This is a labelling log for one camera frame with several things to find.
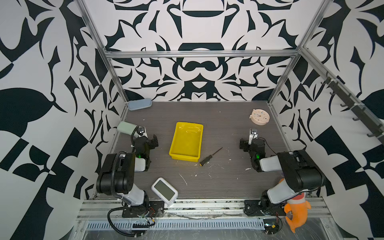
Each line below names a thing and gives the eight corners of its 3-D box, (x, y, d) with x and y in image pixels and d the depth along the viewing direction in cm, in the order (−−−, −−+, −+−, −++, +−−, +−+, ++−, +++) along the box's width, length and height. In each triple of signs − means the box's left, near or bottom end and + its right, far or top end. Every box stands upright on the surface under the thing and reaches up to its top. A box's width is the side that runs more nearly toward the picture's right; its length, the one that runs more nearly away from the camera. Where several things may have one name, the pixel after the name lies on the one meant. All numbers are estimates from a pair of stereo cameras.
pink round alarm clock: (251, 125, 110) (253, 122, 106) (247, 113, 117) (249, 109, 114) (269, 125, 110) (272, 122, 107) (264, 113, 118) (266, 109, 114)
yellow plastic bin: (169, 159, 93) (167, 153, 87) (177, 126, 108) (176, 120, 102) (199, 163, 91) (200, 158, 86) (203, 130, 106) (204, 123, 101)
